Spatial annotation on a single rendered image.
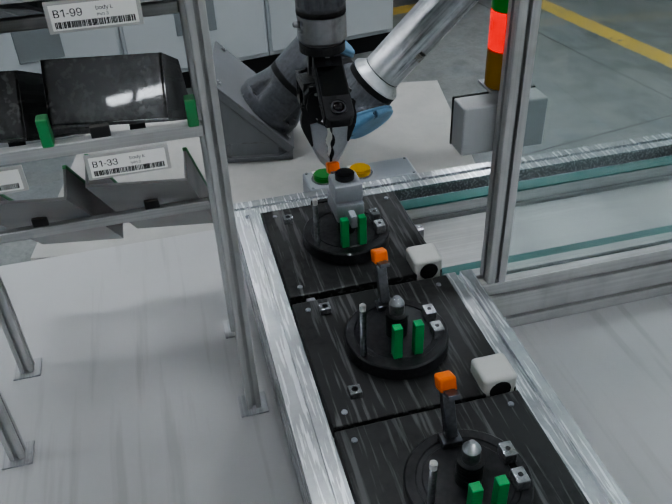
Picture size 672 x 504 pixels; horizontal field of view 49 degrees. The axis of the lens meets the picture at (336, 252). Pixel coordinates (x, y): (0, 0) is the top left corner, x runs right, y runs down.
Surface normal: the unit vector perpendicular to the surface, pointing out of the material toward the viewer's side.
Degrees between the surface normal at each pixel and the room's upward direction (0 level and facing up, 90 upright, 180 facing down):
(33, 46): 90
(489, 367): 0
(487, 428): 0
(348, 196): 90
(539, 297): 90
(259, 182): 0
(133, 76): 65
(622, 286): 90
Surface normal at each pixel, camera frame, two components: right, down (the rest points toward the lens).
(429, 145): -0.04, -0.80
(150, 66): 0.06, 0.19
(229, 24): 0.41, 0.53
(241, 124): 0.07, 0.59
